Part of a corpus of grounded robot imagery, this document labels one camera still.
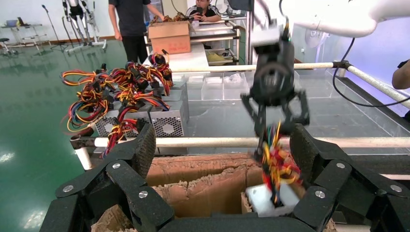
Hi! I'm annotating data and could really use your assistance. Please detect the black stool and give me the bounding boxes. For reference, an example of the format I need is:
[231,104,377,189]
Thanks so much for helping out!
[0,38,18,57]

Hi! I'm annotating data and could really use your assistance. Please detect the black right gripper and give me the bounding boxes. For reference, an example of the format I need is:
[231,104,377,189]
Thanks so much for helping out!
[241,40,311,162]

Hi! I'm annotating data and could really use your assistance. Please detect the brown cardboard box red print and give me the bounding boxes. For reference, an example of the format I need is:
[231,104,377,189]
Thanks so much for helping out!
[147,20,192,55]

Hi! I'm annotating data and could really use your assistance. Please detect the short white pipe leg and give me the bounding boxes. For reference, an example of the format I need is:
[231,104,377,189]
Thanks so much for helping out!
[75,147,93,171]

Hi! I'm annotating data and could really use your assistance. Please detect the grey metal post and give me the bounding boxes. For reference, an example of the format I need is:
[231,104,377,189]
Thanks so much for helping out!
[246,9,255,65]

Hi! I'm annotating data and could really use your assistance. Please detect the white fan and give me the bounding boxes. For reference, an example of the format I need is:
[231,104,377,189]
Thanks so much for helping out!
[304,29,331,63]

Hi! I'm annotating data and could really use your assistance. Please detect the dark monitor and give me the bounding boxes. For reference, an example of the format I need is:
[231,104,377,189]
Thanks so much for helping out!
[226,0,255,12]

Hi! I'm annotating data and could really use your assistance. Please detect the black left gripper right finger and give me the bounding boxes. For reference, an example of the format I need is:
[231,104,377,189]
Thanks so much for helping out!
[290,123,410,232]

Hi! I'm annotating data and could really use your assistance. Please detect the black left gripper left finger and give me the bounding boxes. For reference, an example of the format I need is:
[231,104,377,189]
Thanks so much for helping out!
[39,123,175,232]

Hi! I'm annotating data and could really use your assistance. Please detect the grey power supply with wires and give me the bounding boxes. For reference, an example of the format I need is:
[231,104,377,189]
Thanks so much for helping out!
[246,121,304,218]
[125,49,190,111]
[114,93,190,139]
[60,62,151,159]

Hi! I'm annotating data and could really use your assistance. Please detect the black pipe corner joint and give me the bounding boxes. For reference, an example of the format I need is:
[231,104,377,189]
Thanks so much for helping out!
[332,60,351,71]
[70,133,97,150]

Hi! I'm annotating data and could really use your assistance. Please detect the black cable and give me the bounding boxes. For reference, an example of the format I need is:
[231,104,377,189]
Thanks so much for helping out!
[332,38,410,109]

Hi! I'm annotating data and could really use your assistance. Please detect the long white rack pipe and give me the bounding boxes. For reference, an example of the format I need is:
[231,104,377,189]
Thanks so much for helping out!
[171,61,337,73]
[93,137,410,149]
[381,174,410,181]
[347,65,410,110]

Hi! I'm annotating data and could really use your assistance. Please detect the tangled brown wire bundle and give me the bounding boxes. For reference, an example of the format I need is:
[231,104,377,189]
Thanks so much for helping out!
[150,12,193,25]

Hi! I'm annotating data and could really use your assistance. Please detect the white pipe shelf cart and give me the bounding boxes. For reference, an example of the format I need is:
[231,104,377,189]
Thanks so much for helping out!
[190,19,241,66]

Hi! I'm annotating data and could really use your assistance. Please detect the white table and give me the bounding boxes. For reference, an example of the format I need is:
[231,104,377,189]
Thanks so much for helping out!
[142,43,209,73]

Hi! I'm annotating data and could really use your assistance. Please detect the grey side table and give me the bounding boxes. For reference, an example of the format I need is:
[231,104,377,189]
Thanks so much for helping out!
[0,23,52,52]

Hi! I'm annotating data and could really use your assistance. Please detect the worn cardboard box with dividers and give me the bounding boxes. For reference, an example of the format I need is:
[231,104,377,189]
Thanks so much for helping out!
[91,152,308,232]

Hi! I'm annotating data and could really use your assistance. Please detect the black microphone stand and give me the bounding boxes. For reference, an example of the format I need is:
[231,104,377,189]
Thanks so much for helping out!
[41,4,70,52]

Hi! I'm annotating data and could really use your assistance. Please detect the person in striped black jacket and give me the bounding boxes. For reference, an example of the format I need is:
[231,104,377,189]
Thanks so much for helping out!
[186,0,222,23]

